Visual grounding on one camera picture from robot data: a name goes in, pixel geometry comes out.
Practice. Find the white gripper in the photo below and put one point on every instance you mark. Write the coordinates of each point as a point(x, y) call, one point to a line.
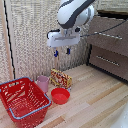
point(63, 38)

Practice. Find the red plastic shopping basket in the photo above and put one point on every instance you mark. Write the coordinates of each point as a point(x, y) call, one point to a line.
point(20, 100)

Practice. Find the red plastic bowl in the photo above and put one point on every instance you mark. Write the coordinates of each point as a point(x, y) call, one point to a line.
point(60, 96)

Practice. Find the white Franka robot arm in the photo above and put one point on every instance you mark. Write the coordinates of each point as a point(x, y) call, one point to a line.
point(74, 12)

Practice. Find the dark brown drawer cabinet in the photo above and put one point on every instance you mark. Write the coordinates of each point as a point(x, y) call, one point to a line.
point(110, 50)

